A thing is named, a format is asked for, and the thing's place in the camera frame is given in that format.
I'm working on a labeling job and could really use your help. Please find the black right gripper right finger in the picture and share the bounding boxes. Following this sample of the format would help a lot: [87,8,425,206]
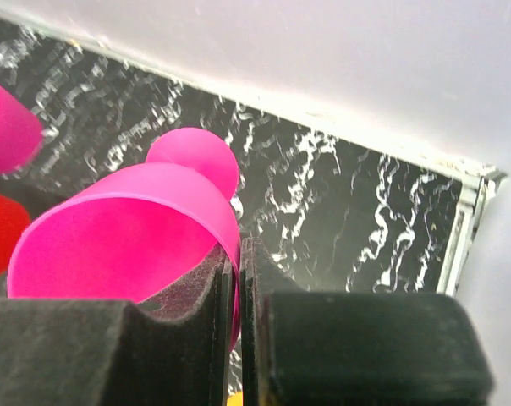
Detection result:
[239,238,494,405]

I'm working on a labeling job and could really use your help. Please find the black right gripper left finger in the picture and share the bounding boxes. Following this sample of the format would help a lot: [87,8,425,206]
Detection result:
[0,248,234,405]

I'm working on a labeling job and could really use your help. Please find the magenta plastic wine glass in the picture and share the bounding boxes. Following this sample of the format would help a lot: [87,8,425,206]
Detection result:
[0,86,43,174]

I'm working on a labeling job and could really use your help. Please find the red plastic wine glass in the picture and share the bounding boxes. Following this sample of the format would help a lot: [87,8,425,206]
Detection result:
[0,195,30,274]

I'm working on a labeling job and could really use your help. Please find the orange plastic wine glass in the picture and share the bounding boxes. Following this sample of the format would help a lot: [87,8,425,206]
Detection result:
[226,392,243,406]

